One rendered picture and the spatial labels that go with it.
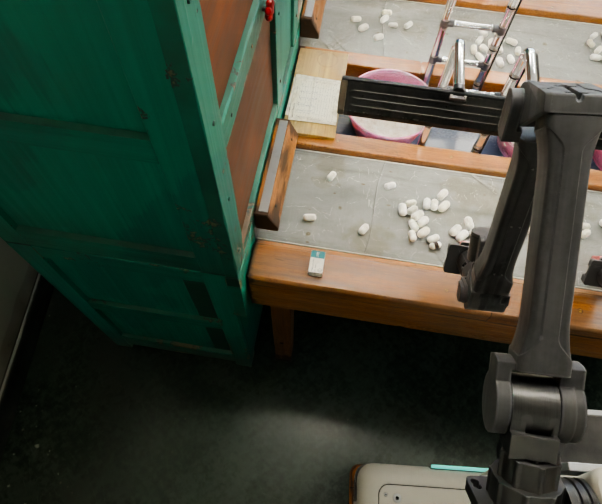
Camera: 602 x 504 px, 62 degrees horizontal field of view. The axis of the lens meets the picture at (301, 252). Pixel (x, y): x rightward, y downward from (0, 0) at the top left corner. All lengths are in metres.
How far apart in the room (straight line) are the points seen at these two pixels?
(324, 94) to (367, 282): 0.59
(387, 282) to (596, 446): 0.54
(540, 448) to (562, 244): 0.24
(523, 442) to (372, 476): 0.98
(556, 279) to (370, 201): 0.78
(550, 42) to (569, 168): 1.31
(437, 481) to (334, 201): 0.86
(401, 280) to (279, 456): 0.89
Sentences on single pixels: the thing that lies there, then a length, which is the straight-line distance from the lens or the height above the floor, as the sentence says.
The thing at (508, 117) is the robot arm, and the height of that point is 1.37.
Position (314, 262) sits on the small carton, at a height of 0.78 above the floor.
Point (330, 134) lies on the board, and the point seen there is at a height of 0.78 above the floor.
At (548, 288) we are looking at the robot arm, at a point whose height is 1.34.
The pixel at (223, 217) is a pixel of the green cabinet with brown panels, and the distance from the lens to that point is 0.90.
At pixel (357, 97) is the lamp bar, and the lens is 1.11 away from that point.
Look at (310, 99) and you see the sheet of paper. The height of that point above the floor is 0.78.
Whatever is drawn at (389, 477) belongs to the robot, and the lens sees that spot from 1.62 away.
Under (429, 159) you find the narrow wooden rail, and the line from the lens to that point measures 1.44.
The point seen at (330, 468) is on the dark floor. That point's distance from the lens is 1.88.
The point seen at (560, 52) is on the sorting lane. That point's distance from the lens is 1.92.
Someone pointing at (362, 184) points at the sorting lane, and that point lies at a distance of 1.39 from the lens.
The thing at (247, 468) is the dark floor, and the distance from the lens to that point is 1.88.
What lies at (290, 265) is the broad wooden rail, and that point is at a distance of 1.23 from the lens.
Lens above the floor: 1.87
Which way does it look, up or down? 63 degrees down
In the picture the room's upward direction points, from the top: 2 degrees clockwise
